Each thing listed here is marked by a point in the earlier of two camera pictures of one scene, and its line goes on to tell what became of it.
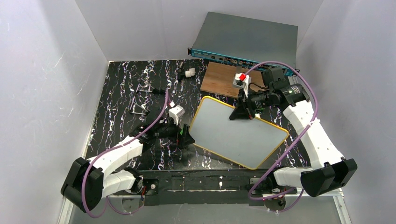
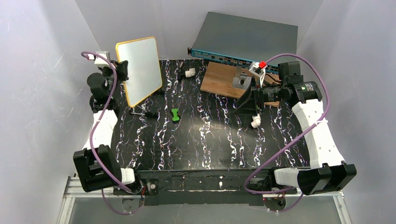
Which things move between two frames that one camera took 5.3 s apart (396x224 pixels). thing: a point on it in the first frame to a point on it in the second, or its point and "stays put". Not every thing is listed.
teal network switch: (246, 42) stays put
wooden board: (218, 78) stays put
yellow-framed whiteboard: (249, 142) to (144, 71)
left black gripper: (179, 135) to (121, 71)
